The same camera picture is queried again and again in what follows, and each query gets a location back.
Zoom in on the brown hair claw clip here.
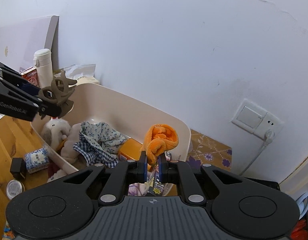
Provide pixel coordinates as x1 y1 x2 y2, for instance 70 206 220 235
38 72 77 118

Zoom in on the grey white plush toy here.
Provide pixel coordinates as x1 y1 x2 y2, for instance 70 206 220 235
40 119 71 150

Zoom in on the orange cloth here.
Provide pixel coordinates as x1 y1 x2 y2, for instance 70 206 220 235
140 124 179 166

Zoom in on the red carton box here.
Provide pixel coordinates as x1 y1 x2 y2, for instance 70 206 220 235
20 67 39 87

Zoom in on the colourful snack packet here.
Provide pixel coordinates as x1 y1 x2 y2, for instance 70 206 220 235
147 161 173 196

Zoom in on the white thermos bottle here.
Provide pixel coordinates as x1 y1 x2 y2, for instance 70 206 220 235
33 48 53 88

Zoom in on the blue checked cloth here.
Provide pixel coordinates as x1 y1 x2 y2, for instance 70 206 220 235
73 121 126 168

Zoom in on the purple flower patterned mat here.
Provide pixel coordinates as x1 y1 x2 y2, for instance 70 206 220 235
186 129 232 171

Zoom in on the purple white board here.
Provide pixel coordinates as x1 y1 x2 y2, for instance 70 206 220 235
0 15 59 72

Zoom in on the pale pink cloth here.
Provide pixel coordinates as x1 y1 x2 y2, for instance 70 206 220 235
60 123 81 164

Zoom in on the pink plastic storage bin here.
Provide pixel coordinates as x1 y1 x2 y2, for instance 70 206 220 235
29 83 192 198

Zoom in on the blue white porcelain-pattern box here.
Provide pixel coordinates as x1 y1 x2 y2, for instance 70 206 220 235
24 148 50 174

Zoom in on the white tissue pack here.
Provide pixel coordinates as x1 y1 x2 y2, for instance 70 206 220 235
54 64 100 85

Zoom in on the small black box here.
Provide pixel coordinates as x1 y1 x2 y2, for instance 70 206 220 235
10 158 27 180

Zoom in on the white wall socket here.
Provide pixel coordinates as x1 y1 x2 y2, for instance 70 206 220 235
231 99 284 140

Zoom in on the white power cable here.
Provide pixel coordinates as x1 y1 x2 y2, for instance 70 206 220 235
238 129 276 176

